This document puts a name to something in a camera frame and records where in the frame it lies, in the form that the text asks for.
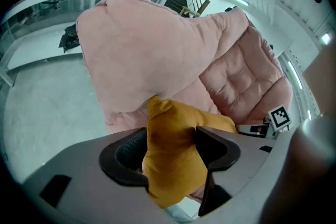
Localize pink padded armchair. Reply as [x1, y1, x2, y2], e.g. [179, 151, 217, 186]
[75, 0, 295, 202]

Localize orange cushion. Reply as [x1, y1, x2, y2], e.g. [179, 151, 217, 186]
[141, 95, 239, 210]

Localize black crumpled cloth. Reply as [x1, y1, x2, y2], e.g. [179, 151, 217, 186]
[58, 24, 80, 54]

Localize white curved shelf unit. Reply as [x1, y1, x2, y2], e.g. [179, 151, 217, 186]
[0, 0, 132, 87]

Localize wooden easel frame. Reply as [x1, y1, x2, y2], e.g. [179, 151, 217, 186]
[180, 0, 211, 19]

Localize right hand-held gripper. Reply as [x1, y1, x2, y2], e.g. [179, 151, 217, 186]
[235, 104, 292, 140]

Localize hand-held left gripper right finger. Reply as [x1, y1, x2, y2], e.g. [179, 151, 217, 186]
[195, 127, 287, 217]

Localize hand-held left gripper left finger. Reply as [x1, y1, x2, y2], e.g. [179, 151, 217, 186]
[22, 127, 182, 224]

